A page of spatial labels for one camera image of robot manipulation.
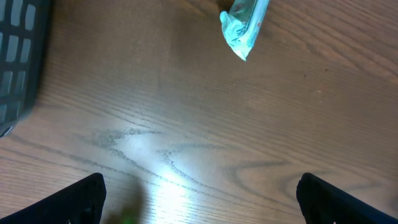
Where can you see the teal wet wipes pack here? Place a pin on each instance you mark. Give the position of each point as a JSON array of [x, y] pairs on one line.
[[241, 25]]

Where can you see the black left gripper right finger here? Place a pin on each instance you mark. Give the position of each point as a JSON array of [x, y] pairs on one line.
[[321, 202]]

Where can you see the grey plastic basket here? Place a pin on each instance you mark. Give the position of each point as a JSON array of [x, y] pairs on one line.
[[24, 32]]

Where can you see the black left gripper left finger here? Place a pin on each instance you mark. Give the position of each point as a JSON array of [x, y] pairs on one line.
[[81, 202]]

